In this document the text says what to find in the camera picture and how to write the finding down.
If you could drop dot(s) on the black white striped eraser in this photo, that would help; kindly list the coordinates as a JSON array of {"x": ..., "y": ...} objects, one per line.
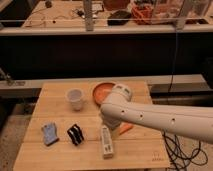
[{"x": 76, "y": 135}]

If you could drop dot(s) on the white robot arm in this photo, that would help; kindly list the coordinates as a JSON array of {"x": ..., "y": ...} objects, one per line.
[{"x": 187, "y": 121}]

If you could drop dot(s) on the orange wooden bowl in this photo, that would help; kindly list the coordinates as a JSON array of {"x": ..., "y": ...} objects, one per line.
[{"x": 101, "y": 91}]

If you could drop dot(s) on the translucent plastic cup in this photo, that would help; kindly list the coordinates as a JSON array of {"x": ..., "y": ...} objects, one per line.
[{"x": 76, "y": 98}]

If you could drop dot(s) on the orange toy carrot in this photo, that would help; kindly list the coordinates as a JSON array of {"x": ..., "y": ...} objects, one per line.
[{"x": 125, "y": 127}]

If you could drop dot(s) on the white tube with cap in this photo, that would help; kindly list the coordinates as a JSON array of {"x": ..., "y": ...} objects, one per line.
[{"x": 106, "y": 141}]

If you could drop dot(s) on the black pouch on bench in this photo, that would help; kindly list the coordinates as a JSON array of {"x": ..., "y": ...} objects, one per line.
[{"x": 119, "y": 17}]

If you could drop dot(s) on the orange crate on bench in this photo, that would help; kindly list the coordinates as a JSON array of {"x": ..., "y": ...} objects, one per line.
[{"x": 141, "y": 15}]

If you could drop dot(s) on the grey metal post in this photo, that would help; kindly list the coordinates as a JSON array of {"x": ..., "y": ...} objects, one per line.
[{"x": 87, "y": 4}]

